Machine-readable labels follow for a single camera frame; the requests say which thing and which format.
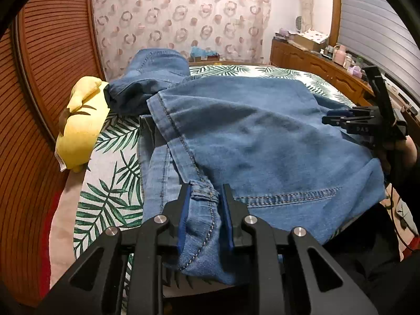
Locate polka-dot box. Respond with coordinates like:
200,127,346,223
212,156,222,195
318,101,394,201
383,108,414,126
292,29,330,52

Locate yellow plush toy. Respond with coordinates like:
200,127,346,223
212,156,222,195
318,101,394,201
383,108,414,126
55,76,111,173

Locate person's right forearm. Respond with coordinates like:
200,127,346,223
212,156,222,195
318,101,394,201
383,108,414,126
384,157,420,263

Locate leaf-print bed sheet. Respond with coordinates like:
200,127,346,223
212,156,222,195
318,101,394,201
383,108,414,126
74,64,360,260

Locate cardboard box with blue cloth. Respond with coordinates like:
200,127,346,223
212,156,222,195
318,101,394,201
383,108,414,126
190,46,220,64

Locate cream tied curtain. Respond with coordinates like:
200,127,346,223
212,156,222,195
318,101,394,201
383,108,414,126
295,0,316,34

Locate circle-pattern sheer curtain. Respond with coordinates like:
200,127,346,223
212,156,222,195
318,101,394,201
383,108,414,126
91,0,274,70

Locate wooden sideboard cabinet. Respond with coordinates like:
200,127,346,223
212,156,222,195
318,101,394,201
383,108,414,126
270,37,420,123

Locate wooden louvered wardrobe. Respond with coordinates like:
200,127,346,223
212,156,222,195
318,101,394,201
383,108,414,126
0,0,109,302

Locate pink bottle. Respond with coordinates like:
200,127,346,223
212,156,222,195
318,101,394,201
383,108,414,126
333,44,347,65

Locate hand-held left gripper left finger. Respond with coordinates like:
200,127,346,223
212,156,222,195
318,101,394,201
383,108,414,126
39,184,192,315

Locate person's right hand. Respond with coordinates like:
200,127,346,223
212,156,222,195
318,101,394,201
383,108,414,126
377,136,419,178

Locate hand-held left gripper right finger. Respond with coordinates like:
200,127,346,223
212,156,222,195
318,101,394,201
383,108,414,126
221,184,381,315

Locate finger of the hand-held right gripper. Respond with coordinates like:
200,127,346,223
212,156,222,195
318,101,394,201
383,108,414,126
325,106,376,119
322,115,355,129

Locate blue denim pants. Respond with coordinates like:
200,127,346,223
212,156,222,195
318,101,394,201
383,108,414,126
108,49,387,286

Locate grey window blind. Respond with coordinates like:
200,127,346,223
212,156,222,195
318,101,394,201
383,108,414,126
338,0,420,97

